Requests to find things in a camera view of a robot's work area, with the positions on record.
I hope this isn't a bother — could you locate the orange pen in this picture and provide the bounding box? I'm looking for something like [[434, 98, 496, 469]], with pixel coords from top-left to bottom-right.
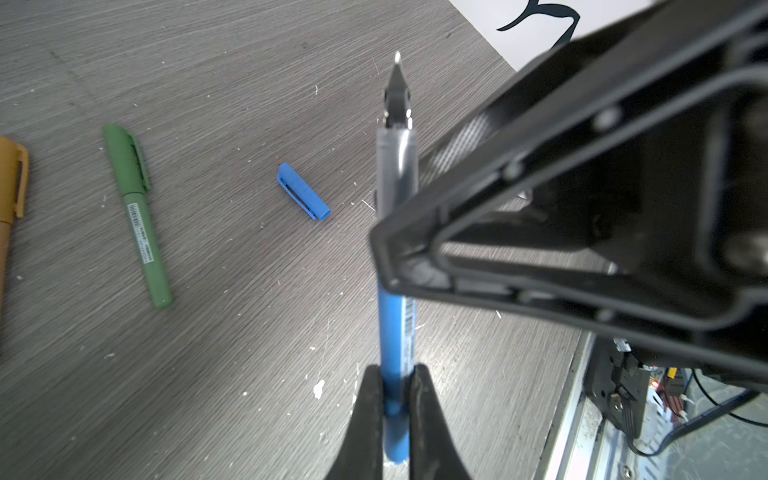
[[0, 222, 12, 302]]

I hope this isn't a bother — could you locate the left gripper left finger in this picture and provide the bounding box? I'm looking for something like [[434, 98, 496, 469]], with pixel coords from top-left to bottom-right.
[[326, 365, 384, 480]]

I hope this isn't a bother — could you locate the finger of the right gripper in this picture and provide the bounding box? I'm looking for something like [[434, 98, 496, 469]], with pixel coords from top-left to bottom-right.
[[370, 1, 767, 384]]

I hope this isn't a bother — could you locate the blue pen cap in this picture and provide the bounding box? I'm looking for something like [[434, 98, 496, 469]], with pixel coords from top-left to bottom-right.
[[277, 163, 331, 221]]

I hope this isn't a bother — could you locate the blue pen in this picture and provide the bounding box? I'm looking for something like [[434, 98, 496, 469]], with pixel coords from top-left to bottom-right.
[[375, 51, 419, 466]]

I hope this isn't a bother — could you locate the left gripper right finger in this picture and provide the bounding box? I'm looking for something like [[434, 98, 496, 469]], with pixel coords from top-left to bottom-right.
[[409, 364, 471, 480]]

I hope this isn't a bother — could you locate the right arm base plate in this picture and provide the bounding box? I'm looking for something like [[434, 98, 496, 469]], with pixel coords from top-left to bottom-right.
[[584, 338, 650, 440]]

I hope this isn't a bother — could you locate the dark green pen cap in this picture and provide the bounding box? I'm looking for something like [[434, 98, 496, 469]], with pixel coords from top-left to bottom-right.
[[103, 123, 150, 195]]

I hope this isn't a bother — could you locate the orange pen cap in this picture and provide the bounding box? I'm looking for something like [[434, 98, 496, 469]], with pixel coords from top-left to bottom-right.
[[0, 137, 30, 224]]

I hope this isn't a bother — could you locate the dark green pen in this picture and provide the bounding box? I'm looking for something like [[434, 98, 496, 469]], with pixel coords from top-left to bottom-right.
[[123, 193, 173, 309]]

